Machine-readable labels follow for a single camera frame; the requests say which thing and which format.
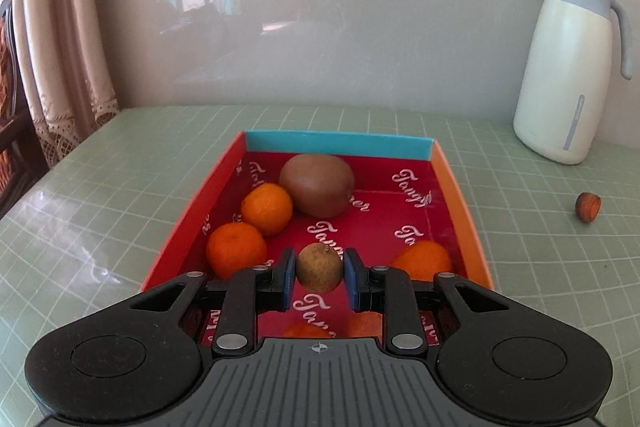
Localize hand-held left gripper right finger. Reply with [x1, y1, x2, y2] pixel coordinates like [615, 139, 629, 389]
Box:
[344, 248, 511, 353]

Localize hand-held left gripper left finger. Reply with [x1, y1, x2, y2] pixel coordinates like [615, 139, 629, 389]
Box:
[127, 248, 297, 355]

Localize small brown longan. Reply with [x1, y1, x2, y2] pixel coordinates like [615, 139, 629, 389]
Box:
[296, 243, 345, 294]

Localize small peeled orange fruit piece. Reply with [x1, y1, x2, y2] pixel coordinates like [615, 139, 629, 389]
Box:
[345, 313, 385, 340]
[282, 322, 333, 340]

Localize orange tangerine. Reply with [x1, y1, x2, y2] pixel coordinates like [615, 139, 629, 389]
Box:
[206, 222, 268, 280]
[241, 183, 294, 238]
[389, 240, 454, 283]

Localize colourful cardboard box red inside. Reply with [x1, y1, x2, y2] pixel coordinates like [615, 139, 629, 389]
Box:
[139, 130, 496, 343]

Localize brown kiwi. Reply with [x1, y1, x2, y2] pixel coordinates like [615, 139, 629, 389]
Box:
[278, 153, 356, 218]

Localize small brown orange-cut fruit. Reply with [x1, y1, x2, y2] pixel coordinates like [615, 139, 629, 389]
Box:
[575, 192, 602, 223]

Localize green checked tablecloth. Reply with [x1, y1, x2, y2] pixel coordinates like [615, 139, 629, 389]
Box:
[0, 104, 640, 427]

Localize white thermos jug grey lid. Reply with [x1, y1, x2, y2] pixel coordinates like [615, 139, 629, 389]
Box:
[513, 0, 636, 166]

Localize dark wooden chair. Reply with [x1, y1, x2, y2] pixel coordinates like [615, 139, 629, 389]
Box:
[0, 0, 46, 218]

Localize beige lace curtain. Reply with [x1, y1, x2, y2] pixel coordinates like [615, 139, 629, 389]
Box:
[0, 0, 121, 168]

